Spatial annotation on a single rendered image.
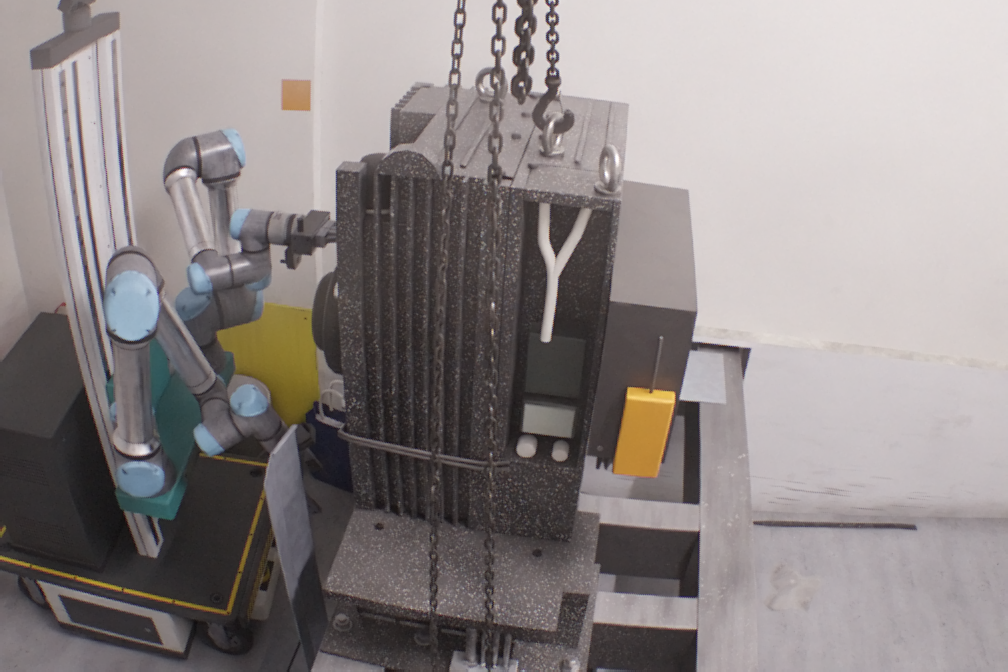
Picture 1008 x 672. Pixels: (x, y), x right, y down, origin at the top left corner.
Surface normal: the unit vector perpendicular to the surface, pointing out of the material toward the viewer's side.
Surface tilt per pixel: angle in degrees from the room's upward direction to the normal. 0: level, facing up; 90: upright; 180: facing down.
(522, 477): 90
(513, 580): 0
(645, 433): 90
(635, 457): 90
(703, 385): 0
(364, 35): 90
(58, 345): 0
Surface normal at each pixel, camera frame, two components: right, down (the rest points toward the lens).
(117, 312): 0.43, 0.36
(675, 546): -0.14, 0.48
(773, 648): 0.07, -0.87
